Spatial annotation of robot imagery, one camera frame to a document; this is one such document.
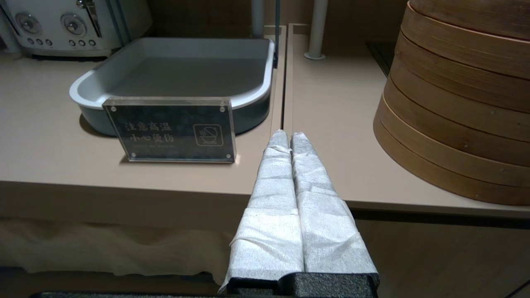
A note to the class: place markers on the thin teal rack rods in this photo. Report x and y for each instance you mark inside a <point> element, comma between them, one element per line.
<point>114,20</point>

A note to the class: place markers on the dark cooktop panel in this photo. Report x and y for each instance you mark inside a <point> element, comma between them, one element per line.
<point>383,56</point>

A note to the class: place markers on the woven bamboo steamer lid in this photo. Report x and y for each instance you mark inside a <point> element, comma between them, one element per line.
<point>476,14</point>

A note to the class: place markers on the thin white upright pole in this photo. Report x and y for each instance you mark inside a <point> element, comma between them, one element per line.
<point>257,16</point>

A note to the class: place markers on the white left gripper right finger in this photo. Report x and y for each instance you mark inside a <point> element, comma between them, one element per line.
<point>327,231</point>

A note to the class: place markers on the thick white upright pole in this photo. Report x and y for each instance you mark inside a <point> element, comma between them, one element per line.
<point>319,25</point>

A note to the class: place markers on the clear acrylic warning sign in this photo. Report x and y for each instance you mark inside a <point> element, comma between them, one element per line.
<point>165,132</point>

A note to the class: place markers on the teal rack double post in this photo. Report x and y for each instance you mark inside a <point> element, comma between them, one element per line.
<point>277,29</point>

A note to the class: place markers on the white toaster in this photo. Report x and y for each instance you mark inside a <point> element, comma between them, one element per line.
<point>49,25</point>

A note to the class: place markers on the beige table skirt cloth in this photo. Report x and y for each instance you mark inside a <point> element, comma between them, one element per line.
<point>103,248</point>

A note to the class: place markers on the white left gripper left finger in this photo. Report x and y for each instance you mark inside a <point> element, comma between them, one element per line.
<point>271,227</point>

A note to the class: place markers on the tall bamboo steamer stack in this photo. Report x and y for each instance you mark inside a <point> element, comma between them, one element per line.
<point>455,136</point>

